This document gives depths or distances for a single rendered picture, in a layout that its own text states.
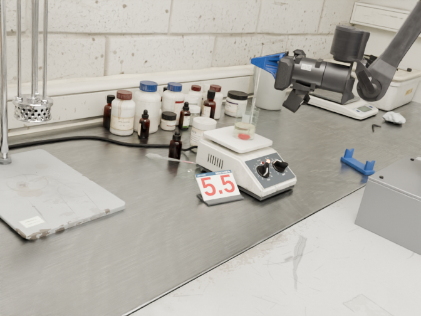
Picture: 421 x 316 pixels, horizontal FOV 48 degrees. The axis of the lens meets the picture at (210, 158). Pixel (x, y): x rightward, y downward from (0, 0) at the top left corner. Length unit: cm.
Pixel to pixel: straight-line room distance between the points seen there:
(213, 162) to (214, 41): 68
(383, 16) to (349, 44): 141
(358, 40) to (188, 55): 71
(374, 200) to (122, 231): 48
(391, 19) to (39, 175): 179
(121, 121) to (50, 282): 60
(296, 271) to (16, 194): 50
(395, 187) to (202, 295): 43
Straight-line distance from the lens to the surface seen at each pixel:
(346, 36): 97
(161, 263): 75
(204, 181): 96
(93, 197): 90
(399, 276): 88
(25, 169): 101
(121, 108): 121
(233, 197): 98
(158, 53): 146
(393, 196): 95
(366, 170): 128
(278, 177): 103
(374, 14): 239
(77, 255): 76
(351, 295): 79
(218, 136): 105
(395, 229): 97
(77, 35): 128
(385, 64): 98
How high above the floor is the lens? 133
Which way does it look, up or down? 22 degrees down
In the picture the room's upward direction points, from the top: 9 degrees clockwise
